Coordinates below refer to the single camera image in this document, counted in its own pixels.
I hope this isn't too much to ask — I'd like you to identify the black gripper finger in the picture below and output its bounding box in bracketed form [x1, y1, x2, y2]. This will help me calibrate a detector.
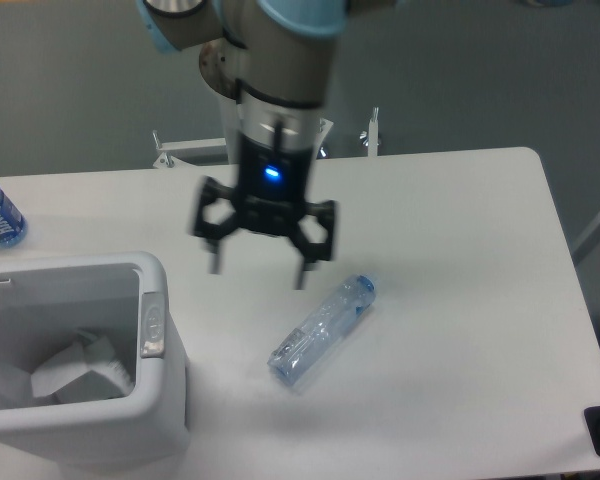
[189, 176, 240, 274]
[291, 200, 338, 290]

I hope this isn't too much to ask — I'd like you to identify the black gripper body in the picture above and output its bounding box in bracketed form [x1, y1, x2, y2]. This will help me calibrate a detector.
[232, 134, 313, 237]

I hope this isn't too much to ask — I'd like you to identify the crushed clear plastic bottle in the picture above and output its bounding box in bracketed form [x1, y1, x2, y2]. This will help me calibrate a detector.
[267, 274, 377, 388]

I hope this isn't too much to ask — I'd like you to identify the white paper bag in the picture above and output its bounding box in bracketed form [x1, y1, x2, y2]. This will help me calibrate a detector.
[31, 330, 135, 404]

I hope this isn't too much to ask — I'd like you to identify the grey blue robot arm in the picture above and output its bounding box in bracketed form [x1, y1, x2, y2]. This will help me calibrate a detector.
[136, 1, 397, 288]

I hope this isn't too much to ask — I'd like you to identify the white trash can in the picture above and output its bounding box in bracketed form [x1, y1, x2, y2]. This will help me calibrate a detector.
[0, 252, 190, 465]

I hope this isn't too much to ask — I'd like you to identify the white metal bracket frame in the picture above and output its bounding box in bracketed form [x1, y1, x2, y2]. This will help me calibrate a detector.
[152, 106, 382, 169]

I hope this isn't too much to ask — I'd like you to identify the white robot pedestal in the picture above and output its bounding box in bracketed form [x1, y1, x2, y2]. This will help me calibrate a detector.
[198, 38, 243, 164]

